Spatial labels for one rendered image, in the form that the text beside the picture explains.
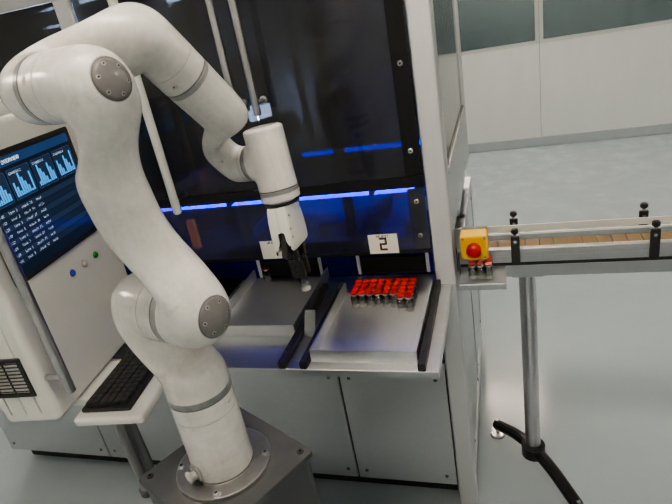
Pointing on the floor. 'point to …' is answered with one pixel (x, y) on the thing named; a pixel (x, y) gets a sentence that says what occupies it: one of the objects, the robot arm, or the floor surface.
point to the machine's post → (442, 230)
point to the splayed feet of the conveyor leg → (537, 458)
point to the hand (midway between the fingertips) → (299, 266)
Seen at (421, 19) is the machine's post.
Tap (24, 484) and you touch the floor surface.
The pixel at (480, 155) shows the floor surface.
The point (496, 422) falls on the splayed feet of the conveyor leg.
